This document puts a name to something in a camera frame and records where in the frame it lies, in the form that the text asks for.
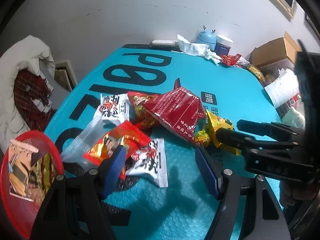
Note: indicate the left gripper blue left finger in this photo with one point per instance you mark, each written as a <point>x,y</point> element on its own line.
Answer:
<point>109,171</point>

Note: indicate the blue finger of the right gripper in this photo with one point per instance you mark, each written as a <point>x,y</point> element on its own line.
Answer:
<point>241,141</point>
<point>273,130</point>

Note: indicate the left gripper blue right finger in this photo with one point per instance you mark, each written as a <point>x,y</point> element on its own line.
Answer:
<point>210,172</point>

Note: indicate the orange red snack packet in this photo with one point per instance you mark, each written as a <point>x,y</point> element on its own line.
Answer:
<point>125,134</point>

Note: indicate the white snack packet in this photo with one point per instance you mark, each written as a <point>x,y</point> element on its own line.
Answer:
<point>150,162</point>
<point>113,108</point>

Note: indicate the clear zip bag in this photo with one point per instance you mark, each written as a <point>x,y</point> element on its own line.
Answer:
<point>73,156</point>

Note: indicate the dark red foil packet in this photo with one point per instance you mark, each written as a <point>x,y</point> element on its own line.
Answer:
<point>178,110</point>

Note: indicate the nutritious cereal packet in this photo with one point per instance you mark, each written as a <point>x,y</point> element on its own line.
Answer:
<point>40,179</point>

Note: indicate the beige bread snack packet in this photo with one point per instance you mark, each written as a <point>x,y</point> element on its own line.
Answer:
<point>19,165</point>

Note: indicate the red plastic mesh basket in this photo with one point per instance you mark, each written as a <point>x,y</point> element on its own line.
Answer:
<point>21,213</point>

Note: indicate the red gold snack packet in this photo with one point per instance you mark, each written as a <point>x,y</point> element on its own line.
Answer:
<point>144,120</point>

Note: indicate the pale green plush toy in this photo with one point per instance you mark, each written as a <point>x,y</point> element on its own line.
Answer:
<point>294,118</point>

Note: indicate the teal mat with black letters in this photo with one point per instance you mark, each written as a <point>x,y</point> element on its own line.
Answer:
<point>185,209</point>

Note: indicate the yellow patterned snack bag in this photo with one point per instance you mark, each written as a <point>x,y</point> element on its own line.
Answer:
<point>257,73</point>

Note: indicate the red candy wrapper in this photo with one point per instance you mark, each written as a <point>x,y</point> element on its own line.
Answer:
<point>230,60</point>

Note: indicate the cardboard box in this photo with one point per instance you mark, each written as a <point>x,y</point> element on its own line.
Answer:
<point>283,48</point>

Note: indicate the navy jar white lid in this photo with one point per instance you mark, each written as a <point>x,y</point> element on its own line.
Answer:
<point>223,45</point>

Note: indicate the crumpled white tissue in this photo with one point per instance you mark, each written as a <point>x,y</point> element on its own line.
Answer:
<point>198,49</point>

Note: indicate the light blue deer humidifier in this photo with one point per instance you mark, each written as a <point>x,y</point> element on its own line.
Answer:
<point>208,37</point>

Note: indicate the white remote control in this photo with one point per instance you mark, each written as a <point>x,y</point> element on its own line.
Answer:
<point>164,44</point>

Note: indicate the red plaid scarf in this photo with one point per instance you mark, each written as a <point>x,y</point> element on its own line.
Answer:
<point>31,96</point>

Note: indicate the white quilted jacket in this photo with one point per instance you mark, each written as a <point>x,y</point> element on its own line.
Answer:
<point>25,54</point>

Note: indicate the wall access panel frame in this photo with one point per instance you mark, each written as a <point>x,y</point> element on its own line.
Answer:
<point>64,75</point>

